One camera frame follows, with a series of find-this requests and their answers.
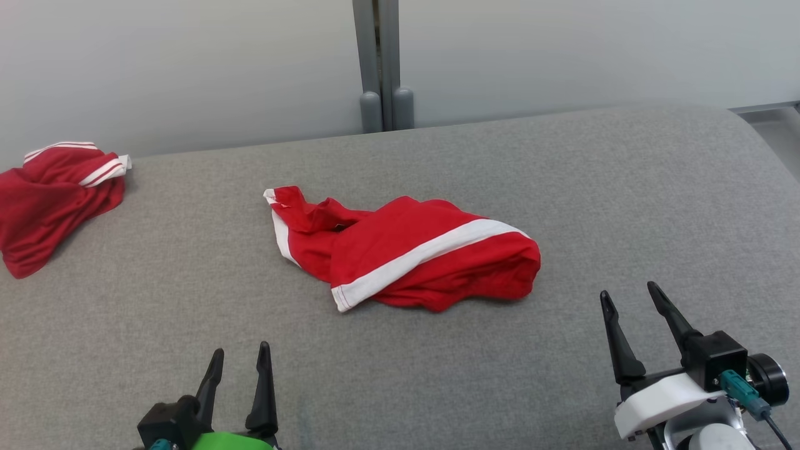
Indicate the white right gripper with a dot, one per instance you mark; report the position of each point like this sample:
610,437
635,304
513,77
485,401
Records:
656,400

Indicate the red shorts with white stripe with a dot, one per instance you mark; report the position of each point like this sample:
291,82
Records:
412,250

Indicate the grey wall pillar frame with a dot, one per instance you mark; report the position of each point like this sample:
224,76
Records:
378,62

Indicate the grey wall base rail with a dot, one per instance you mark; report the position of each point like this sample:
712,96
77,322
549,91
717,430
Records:
765,107

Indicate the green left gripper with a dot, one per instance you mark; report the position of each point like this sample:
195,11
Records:
234,441

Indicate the red basketball jersey white sleeves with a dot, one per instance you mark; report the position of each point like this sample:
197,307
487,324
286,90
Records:
44,206

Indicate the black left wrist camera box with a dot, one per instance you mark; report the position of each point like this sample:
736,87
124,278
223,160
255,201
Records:
165,422

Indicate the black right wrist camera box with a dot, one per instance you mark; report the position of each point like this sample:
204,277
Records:
715,359

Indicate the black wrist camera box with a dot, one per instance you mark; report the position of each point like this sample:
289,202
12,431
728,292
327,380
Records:
715,359
165,422

